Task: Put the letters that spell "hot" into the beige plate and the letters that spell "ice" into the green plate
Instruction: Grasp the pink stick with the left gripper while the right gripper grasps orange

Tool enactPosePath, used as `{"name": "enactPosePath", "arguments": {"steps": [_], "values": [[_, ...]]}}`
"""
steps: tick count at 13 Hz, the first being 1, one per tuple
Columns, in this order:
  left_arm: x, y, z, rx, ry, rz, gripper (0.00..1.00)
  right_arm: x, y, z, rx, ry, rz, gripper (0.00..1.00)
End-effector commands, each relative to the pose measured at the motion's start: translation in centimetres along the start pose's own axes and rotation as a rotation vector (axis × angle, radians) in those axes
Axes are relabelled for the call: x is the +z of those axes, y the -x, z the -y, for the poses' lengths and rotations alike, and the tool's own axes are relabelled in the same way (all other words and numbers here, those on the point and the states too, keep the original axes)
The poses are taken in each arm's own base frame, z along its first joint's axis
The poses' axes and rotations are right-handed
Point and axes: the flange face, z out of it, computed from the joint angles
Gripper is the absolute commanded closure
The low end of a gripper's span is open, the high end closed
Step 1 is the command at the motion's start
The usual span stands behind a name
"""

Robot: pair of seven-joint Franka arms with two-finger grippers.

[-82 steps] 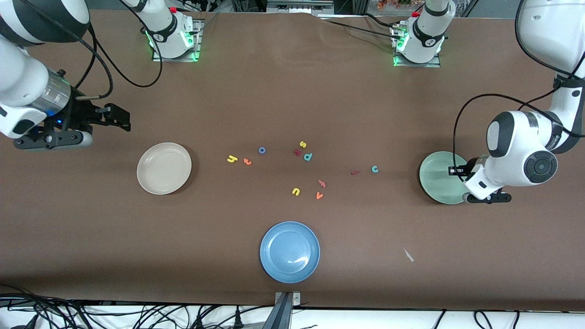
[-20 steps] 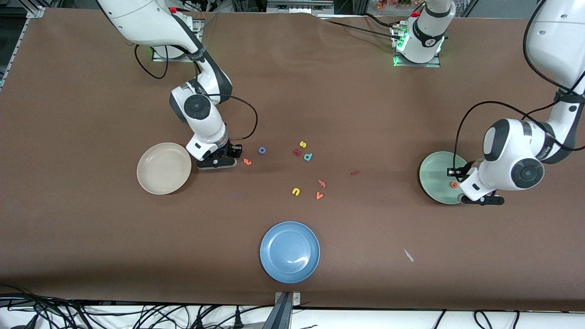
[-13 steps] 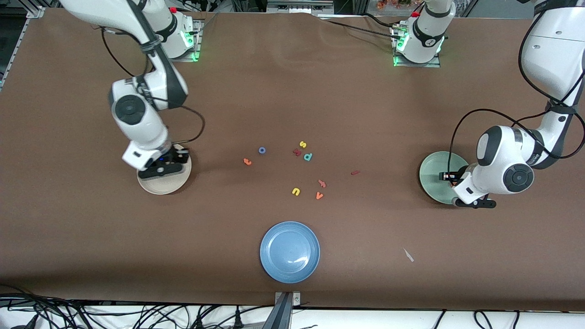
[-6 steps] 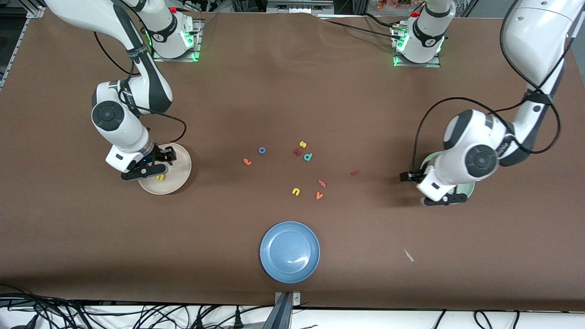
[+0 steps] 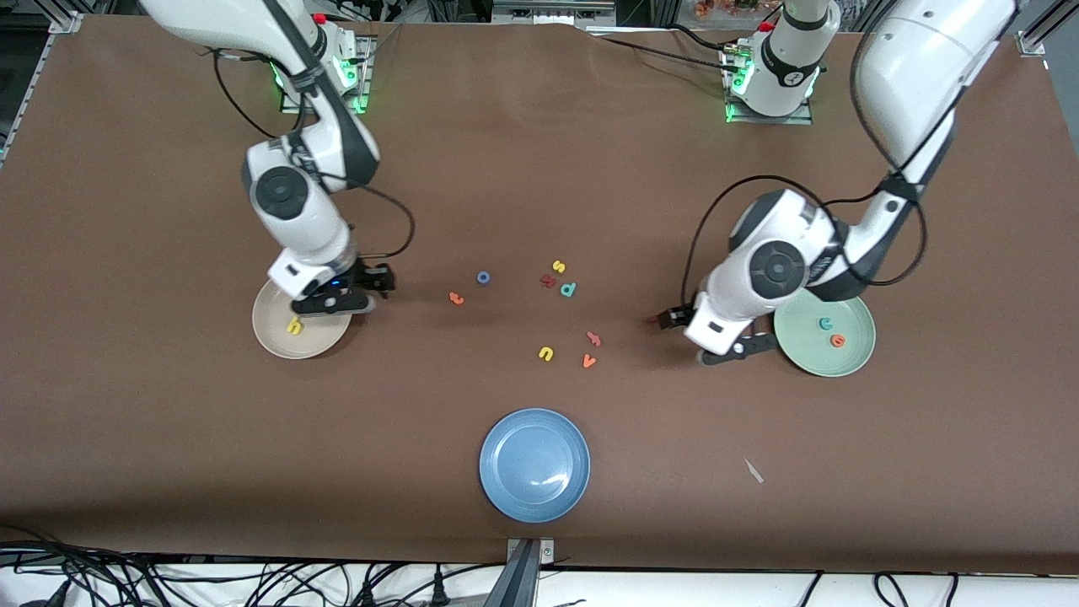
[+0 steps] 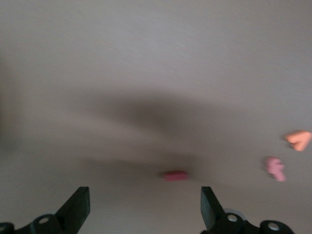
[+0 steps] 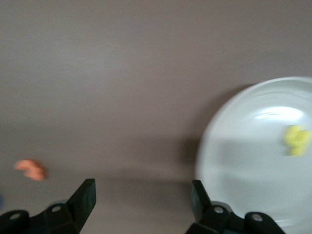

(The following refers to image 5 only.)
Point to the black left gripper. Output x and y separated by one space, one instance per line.
679 317

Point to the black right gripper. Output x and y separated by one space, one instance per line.
367 276

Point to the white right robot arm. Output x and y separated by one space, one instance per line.
291 194

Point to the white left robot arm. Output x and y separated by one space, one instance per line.
775 270

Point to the beige brown plate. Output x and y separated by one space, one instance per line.
312 341

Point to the small white paper scrap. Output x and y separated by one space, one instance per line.
754 471

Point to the green plate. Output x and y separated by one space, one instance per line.
843 362

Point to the brown table cover sheet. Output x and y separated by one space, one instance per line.
539 169

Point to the blue plate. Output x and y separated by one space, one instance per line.
534 464

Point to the orange dried flowers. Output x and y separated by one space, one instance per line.
725 7

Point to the black power plug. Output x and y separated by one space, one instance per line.
438 590
57 594
367 597

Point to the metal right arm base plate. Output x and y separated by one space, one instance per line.
365 72

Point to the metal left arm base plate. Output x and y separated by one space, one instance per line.
767 120

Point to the silver metal clamp bracket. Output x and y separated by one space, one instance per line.
546 552

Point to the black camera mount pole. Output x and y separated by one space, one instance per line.
516 586

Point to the silver metal frame box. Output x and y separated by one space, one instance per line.
552 13

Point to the aluminium frame rail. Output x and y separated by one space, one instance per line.
25 93

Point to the silver frame corner bracket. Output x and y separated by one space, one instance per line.
67 22
1033 44

